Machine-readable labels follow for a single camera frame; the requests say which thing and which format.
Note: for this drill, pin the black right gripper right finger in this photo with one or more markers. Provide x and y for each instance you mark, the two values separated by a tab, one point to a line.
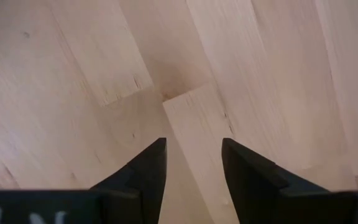
259	193

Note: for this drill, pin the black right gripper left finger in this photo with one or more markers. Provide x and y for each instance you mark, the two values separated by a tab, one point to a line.
141	186

